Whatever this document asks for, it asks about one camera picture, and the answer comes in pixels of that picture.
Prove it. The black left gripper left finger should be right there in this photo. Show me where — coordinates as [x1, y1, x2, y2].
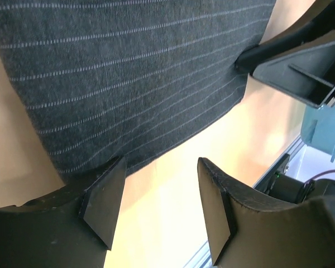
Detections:
[0, 157, 126, 267]

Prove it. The aluminium table frame rail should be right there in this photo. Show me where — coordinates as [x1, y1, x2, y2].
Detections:
[184, 136, 308, 268]

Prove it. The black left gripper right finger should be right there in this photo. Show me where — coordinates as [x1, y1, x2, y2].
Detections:
[197, 157, 335, 268]

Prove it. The black pinstriped long sleeve shirt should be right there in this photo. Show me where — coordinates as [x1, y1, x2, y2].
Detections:
[0, 1, 275, 181]

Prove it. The translucent blue plastic bin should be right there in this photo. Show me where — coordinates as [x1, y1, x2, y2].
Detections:
[300, 105, 335, 162]

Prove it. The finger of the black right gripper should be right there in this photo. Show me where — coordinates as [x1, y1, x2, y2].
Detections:
[252, 40, 335, 108]
[235, 0, 335, 73]

